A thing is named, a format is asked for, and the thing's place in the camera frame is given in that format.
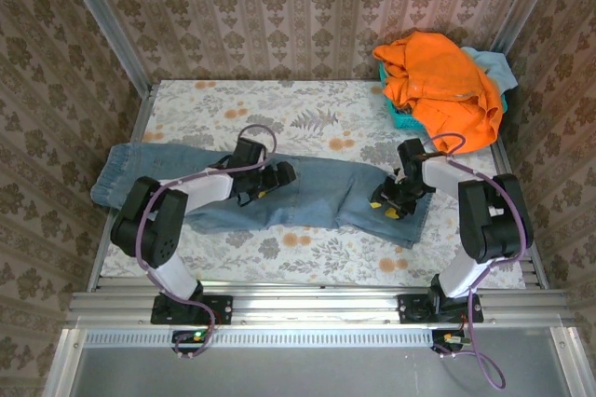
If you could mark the aluminium left side rail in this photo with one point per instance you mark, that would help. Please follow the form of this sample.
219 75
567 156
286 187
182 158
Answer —
145 96

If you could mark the blue denim jeans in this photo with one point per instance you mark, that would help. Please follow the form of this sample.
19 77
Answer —
316 196

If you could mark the grey metal lower panel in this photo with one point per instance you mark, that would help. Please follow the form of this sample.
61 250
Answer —
302 373

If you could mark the aluminium left corner post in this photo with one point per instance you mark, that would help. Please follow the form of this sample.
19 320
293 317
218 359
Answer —
107 24

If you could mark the teal plastic basket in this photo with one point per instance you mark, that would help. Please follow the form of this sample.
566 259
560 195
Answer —
402 123

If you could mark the aluminium front frame rail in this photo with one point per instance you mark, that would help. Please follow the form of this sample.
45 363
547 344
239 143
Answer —
316 304

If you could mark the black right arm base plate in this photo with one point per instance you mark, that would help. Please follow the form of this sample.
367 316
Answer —
412 308

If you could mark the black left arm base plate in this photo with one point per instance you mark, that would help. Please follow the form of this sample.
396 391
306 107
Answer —
219 308

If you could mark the floral patterned table mat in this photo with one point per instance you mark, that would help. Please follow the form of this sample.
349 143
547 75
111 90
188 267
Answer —
279 103

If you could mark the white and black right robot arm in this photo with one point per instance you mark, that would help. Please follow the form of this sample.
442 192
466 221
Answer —
493 220

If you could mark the left controller board green light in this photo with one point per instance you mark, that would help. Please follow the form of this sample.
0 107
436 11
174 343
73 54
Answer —
188 337

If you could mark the aluminium right side rail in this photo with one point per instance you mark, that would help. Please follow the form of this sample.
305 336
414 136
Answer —
502 161

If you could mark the light blue garment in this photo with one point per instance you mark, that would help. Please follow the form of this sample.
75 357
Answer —
500 71

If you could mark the orange trousers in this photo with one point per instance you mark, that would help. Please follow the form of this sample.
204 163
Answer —
442 85

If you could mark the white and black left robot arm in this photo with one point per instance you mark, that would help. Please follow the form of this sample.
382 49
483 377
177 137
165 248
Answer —
200 189

